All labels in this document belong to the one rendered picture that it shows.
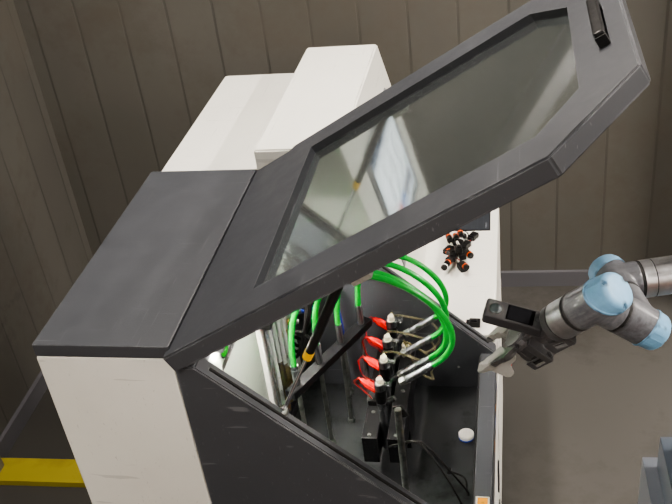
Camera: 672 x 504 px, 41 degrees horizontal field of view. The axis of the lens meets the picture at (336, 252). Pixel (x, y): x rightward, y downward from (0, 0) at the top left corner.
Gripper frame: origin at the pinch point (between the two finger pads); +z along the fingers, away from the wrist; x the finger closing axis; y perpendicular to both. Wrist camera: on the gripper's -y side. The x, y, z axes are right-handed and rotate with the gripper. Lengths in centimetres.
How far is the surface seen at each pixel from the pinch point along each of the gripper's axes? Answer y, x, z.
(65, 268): -82, 106, 253
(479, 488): 23.7, -11.2, 26.6
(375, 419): 2.8, 1.2, 46.1
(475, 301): 19, 52, 46
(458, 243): 13, 76, 56
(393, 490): 0.0, -27.1, 19.3
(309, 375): -17, 3, 48
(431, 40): -13, 192, 87
